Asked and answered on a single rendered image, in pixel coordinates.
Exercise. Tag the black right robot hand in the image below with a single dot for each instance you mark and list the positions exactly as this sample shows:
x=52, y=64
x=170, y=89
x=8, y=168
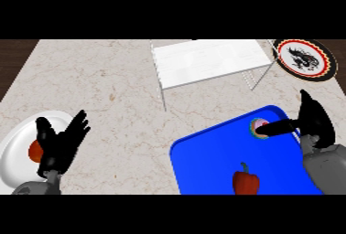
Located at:
x=315, y=122

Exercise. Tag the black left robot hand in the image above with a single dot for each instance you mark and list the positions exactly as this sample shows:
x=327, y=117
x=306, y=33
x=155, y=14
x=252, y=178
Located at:
x=58, y=146

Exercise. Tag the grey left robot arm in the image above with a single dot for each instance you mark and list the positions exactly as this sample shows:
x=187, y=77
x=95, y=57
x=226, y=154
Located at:
x=42, y=184

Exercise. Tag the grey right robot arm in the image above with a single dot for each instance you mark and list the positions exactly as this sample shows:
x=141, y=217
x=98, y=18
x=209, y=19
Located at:
x=326, y=167

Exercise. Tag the pink cupcake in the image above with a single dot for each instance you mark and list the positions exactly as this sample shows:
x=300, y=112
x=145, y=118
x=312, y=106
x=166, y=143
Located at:
x=256, y=125

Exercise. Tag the blue tray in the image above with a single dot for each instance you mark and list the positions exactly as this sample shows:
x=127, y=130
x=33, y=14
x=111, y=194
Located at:
x=225, y=158

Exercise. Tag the orange round fruit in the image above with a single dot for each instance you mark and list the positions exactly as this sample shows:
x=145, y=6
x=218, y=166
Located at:
x=34, y=151

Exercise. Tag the white plate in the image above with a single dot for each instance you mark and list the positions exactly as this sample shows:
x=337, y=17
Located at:
x=18, y=152

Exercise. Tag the black dragon-print plate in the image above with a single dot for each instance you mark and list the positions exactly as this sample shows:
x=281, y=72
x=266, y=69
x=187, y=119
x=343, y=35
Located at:
x=305, y=58

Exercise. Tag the red bell pepper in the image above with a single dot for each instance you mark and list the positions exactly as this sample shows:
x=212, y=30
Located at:
x=246, y=182

